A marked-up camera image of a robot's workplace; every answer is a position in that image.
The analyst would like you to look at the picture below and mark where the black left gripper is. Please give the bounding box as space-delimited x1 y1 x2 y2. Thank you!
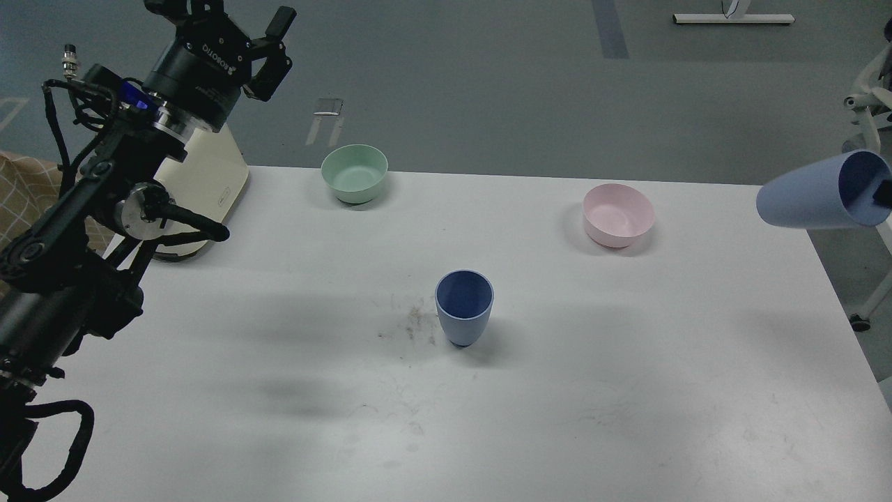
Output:
144 1 296 132

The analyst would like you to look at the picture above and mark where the blue cup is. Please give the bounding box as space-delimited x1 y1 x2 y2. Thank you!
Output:
434 270 495 347
756 153 890 229

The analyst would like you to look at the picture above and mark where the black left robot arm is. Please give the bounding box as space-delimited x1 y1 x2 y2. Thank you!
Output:
1 1 296 501

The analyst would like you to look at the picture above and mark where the cream toaster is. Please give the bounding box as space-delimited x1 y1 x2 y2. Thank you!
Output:
111 125 249 248

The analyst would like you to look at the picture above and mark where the green bowl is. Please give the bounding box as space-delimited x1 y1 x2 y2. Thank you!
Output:
321 145 389 204

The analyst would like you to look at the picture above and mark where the white stand base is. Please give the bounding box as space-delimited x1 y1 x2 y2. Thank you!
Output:
672 1 796 26

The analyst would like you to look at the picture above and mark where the checkered brown cloth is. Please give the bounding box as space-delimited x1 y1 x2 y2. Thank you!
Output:
0 153 116 294

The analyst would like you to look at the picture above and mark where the pink bowl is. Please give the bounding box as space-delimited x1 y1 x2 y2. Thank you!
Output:
582 183 656 249

